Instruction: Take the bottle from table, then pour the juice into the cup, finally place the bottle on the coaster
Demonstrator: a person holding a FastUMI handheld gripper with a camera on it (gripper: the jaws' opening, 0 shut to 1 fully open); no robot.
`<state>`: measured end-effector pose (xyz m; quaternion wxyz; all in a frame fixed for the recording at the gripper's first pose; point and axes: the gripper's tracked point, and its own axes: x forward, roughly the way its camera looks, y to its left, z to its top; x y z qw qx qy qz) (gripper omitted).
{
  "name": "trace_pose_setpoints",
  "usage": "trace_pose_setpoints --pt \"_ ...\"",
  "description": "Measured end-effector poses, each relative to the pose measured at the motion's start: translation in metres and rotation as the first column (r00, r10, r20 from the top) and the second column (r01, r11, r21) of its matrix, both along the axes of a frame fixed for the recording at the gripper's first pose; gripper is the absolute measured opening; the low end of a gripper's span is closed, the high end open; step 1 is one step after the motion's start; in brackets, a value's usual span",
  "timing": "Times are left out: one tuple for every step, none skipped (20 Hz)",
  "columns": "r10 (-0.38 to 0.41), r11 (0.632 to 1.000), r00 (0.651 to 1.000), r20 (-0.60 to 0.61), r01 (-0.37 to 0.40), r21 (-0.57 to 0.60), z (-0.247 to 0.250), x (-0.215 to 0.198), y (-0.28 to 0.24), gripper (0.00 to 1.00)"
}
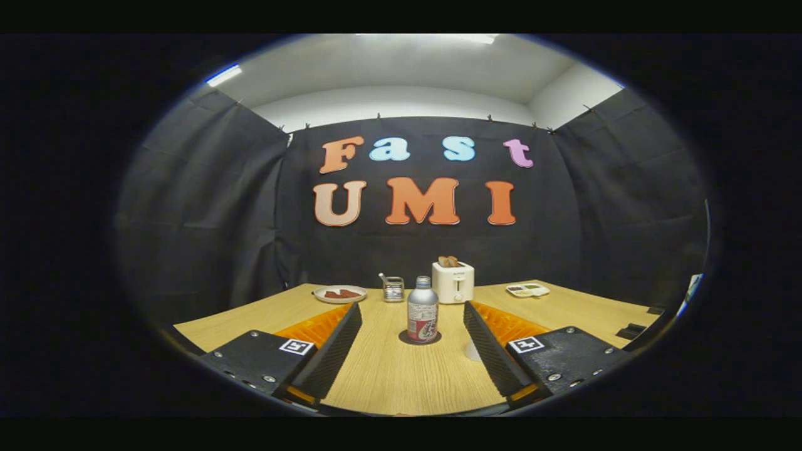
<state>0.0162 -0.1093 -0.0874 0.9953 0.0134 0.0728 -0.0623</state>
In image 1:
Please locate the white toaster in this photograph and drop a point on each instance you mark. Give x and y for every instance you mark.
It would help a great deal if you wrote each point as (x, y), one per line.
(452, 285)

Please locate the toast slices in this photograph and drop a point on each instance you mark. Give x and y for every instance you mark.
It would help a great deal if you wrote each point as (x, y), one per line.
(449, 261)

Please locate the small ceiling light panel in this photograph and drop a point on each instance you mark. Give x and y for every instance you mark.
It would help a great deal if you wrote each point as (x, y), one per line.
(224, 75)

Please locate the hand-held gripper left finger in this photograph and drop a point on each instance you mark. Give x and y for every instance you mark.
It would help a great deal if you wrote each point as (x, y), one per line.
(332, 351)

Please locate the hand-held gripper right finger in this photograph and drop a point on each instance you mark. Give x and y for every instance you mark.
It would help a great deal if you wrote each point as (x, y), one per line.
(492, 354)

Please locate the wooden table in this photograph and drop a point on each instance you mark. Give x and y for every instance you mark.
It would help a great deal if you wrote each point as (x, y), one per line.
(388, 369)

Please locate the large ceiling light panel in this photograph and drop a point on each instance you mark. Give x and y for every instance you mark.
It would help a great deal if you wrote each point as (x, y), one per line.
(476, 38)

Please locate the dark brown round coaster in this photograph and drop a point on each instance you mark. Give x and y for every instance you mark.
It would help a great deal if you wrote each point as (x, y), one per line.
(404, 339)

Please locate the black backdrop cloth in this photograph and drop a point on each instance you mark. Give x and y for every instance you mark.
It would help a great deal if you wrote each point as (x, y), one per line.
(207, 219)

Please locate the white round plate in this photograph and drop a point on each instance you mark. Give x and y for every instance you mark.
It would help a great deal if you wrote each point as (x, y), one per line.
(319, 296)

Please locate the white compartment tray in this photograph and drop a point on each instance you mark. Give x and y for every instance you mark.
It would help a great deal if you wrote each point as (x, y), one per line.
(527, 290)

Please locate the small black block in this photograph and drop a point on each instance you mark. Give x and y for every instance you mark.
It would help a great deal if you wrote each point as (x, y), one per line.
(630, 331)

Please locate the red food pieces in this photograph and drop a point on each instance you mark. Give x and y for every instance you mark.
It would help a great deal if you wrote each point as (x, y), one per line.
(343, 294)

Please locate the silver juice bottle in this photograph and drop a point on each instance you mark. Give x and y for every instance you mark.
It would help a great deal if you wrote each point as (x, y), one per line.
(423, 310)

